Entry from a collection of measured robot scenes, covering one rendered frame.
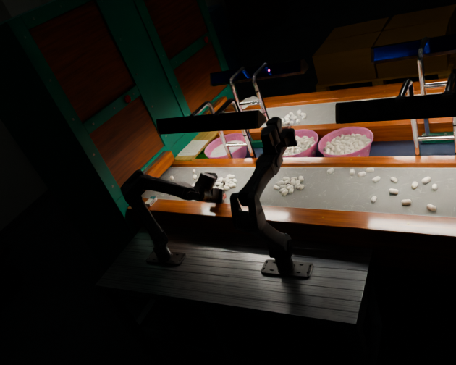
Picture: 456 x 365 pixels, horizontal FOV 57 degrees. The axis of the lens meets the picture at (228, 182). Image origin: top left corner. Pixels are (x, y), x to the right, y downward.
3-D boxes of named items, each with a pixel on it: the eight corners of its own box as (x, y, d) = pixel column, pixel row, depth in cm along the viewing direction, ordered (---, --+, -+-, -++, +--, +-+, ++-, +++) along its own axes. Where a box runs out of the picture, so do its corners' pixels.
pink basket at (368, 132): (368, 171, 193) (365, 155, 188) (314, 171, 208) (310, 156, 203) (381, 141, 210) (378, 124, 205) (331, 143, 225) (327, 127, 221)
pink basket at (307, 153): (323, 165, 210) (319, 149, 206) (272, 175, 218) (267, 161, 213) (321, 139, 232) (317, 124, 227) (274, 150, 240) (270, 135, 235)
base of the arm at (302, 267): (260, 246, 164) (254, 259, 159) (309, 249, 154) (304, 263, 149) (266, 261, 168) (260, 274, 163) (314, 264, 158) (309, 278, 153)
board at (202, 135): (192, 161, 243) (191, 159, 243) (173, 161, 252) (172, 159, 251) (219, 132, 265) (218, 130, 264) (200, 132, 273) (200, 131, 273)
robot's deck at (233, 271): (357, 332, 133) (355, 324, 131) (98, 290, 196) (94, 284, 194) (393, 169, 195) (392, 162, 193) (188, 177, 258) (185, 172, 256)
